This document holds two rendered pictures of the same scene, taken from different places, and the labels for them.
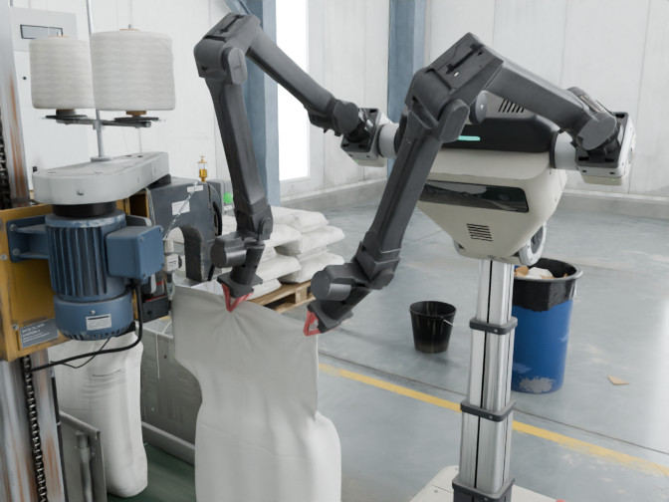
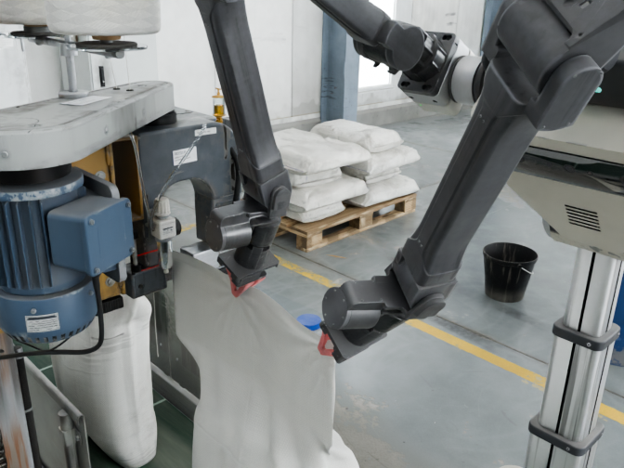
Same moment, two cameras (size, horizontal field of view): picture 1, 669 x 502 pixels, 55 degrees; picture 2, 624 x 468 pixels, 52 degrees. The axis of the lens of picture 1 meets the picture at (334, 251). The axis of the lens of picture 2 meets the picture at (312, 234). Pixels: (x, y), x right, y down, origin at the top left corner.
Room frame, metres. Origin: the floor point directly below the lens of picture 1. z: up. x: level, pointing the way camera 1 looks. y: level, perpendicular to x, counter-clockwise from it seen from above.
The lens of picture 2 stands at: (0.45, -0.06, 1.60)
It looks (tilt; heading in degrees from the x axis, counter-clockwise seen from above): 21 degrees down; 9
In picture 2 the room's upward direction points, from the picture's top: 1 degrees clockwise
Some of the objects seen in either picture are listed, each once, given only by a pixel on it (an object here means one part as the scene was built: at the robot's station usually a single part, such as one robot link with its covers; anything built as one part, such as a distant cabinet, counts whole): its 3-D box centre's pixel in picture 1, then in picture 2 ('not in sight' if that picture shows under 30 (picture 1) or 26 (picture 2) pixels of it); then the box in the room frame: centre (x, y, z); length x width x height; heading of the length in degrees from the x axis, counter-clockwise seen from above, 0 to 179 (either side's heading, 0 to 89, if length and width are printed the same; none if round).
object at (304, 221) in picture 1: (284, 219); (355, 135); (5.16, 0.41, 0.56); 0.67 x 0.43 x 0.15; 54
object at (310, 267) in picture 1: (305, 266); (373, 188); (5.02, 0.24, 0.20); 0.67 x 0.43 x 0.15; 144
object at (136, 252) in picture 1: (136, 257); (93, 240); (1.24, 0.39, 1.25); 0.10 x 0.08 x 0.12; 169
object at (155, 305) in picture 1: (148, 307); (141, 277); (1.55, 0.47, 1.04); 0.08 x 0.06 x 0.05; 144
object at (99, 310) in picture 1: (91, 274); (40, 254); (1.26, 0.50, 1.21); 0.15 x 0.15 x 0.25
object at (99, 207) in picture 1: (85, 205); (28, 166); (1.26, 0.50, 1.35); 0.12 x 0.12 x 0.04
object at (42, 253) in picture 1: (48, 239); not in sight; (1.28, 0.59, 1.27); 0.12 x 0.09 x 0.09; 144
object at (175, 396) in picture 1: (144, 377); (169, 324); (2.21, 0.71, 0.53); 1.05 x 0.02 x 0.41; 54
